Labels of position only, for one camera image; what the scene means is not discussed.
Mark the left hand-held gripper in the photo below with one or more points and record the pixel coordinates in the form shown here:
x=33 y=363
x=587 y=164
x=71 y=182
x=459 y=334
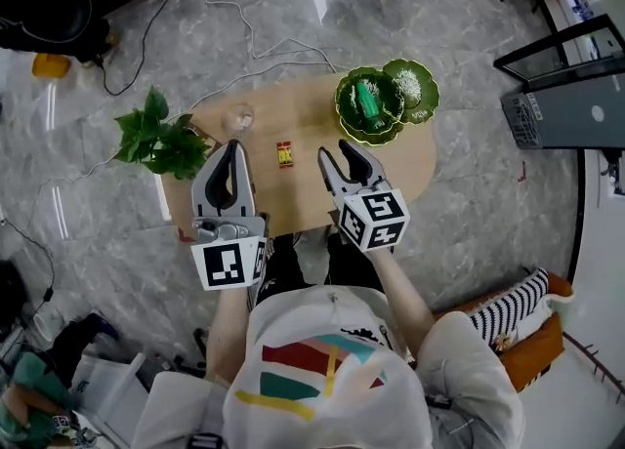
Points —
x=224 y=266

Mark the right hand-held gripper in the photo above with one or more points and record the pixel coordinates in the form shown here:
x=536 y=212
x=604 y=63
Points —
x=376 y=217

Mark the small red yellow packet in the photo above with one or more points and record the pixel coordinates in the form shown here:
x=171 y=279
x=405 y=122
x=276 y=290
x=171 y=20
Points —
x=285 y=154

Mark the small green packet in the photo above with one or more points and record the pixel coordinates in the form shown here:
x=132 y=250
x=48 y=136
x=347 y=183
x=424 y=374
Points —
x=367 y=100

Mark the person's left forearm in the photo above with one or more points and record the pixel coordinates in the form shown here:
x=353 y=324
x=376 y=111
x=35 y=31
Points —
x=227 y=335

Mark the person's right forearm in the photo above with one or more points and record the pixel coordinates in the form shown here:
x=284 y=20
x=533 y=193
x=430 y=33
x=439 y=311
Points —
x=403 y=300

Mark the clear glass cup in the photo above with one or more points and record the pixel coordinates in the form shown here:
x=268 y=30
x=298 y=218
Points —
x=238 y=117

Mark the potted green plant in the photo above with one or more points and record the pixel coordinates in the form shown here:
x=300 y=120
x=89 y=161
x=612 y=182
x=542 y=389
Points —
x=161 y=144

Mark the person's black trousers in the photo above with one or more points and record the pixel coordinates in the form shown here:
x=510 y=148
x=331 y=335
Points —
x=293 y=266

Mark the person's white printed shirt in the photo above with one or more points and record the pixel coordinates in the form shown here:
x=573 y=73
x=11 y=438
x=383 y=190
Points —
x=317 y=320

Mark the black framed glass door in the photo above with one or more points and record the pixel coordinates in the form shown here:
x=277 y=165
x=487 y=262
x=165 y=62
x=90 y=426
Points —
x=508 y=62

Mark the yellow cup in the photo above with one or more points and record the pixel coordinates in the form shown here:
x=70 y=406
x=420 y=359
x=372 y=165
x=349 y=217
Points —
x=51 y=66

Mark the black white striped blanket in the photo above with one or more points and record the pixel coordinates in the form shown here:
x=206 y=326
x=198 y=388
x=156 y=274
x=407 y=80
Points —
x=512 y=305

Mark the white bag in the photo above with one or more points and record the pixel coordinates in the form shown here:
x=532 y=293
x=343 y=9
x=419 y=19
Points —
x=107 y=381

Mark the grey cabinet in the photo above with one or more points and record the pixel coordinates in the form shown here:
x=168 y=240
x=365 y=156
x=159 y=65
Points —
x=576 y=115

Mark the black round chair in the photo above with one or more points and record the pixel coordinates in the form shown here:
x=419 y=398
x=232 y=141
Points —
x=49 y=17

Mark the orange sofa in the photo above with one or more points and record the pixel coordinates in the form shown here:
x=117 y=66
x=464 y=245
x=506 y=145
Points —
x=532 y=354

